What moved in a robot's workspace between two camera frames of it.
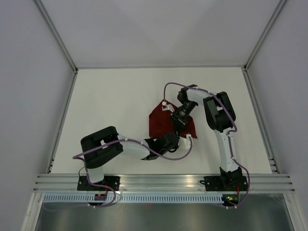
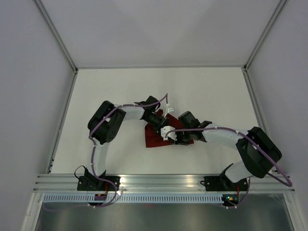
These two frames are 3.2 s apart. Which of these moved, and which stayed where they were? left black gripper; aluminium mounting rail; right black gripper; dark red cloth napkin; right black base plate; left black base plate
Moved: left black gripper; right black gripper; dark red cloth napkin
Stayed: left black base plate; aluminium mounting rail; right black base plate
